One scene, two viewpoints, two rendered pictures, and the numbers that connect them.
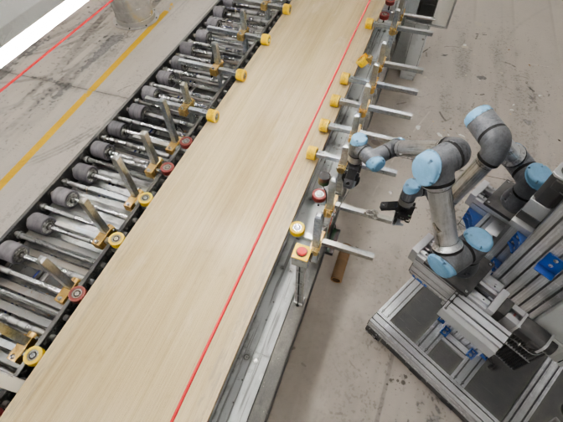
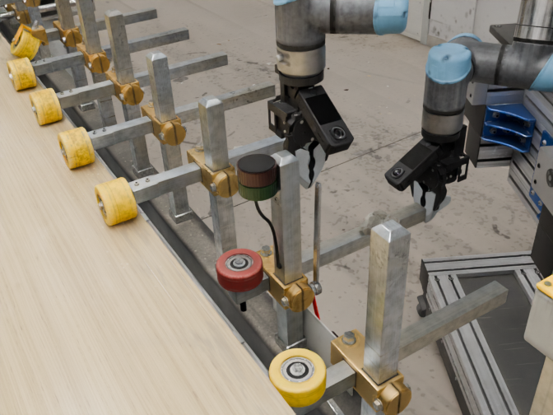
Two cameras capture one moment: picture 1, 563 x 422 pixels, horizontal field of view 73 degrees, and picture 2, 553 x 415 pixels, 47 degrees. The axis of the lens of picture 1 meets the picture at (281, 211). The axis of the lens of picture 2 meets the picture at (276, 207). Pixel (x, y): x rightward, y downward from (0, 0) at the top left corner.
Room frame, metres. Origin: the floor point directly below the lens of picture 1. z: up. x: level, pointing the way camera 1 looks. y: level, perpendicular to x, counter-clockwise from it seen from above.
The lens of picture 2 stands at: (0.73, 0.40, 1.60)
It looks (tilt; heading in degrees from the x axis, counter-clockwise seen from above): 35 degrees down; 309
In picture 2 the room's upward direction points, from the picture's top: 3 degrees counter-clockwise
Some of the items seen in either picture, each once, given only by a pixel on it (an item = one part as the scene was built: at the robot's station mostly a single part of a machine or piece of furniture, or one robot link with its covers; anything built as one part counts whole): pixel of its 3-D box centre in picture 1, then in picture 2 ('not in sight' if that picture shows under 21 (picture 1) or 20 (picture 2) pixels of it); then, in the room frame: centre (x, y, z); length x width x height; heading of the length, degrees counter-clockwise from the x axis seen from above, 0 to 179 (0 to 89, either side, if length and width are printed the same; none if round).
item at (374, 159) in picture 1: (374, 157); (369, 3); (1.19, -0.43, 1.30); 0.11 x 0.11 x 0.08; 29
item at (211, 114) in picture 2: (341, 173); (221, 207); (1.47, -0.36, 0.87); 0.03 x 0.03 x 0.48; 68
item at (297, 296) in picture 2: (329, 206); (281, 279); (1.26, -0.27, 0.85); 0.13 x 0.06 x 0.05; 158
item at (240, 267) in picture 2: (318, 199); (241, 285); (1.30, -0.21, 0.85); 0.08 x 0.08 x 0.11
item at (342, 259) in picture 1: (341, 262); not in sight; (1.32, -0.43, 0.04); 0.30 x 0.08 x 0.08; 158
